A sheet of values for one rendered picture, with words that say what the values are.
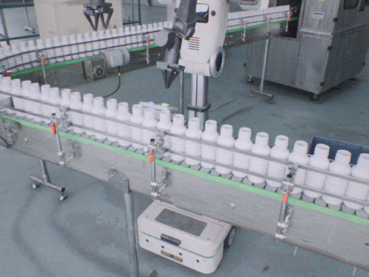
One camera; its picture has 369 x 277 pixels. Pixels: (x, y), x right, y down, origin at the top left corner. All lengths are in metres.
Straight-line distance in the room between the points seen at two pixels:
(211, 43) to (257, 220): 0.88
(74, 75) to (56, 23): 2.47
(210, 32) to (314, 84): 3.26
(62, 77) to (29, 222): 1.05
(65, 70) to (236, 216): 1.78
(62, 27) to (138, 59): 2.31
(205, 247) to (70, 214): 1.12
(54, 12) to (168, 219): 3.60
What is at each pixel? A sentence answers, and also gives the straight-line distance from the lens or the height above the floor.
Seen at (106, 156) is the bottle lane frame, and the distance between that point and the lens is 1.37.
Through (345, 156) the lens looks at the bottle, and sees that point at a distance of 1.03.
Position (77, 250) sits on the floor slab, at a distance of 2.36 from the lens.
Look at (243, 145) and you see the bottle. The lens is 1.08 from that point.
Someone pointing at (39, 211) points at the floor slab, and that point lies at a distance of 2.74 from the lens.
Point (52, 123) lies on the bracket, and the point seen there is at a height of 1.08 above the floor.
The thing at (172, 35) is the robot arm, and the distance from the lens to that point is 1.33.
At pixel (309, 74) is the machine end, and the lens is 4.80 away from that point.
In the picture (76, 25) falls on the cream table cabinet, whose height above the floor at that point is 0.84.
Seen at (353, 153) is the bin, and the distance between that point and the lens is 1.64.
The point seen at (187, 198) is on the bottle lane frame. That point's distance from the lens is 1.25.
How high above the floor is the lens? 1.63
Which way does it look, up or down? 28 degrees down
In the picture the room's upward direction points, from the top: 1 degrees clockwise
